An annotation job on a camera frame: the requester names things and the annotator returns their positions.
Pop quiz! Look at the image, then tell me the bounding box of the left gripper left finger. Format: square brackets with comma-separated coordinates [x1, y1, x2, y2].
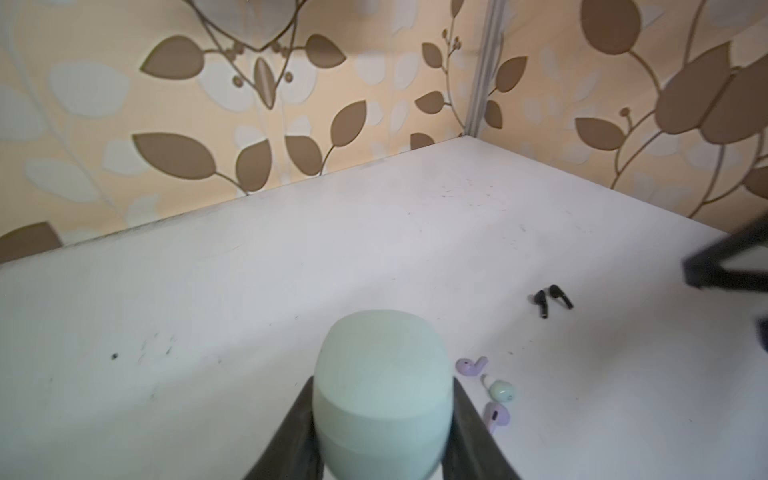
[244, 377, 324, 480]

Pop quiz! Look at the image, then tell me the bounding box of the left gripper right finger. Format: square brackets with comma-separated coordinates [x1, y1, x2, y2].
[442, 378, 521, 480]

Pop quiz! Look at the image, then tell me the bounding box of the mint green earbud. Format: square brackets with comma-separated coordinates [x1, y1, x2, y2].
[481, 374, 516, 404]

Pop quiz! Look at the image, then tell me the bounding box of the mint green charging case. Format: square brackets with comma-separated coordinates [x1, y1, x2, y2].
[312, 310, 453, 479]

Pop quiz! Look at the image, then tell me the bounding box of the purple earbud lower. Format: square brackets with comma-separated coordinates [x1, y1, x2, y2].
[483, 401, 511, 434]

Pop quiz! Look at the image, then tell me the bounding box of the purple earbud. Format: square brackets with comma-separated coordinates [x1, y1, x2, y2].
[483, 401, 511, 434]
[455, 356, 489, 377]

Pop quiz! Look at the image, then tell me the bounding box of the purple earbud upper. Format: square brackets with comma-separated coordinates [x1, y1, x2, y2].
[455, 356, 489, 377]

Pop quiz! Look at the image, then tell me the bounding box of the black earbud right one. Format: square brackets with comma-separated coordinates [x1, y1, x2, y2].
[548, 284, 574, 310]

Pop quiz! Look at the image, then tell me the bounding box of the black earbud one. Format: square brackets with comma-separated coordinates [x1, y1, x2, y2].
[548, 284, 574, 310]
[533, 290, 549, 319]

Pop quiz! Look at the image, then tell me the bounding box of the black earbud left one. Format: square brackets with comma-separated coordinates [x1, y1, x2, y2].
[533, 290, 549, 319]

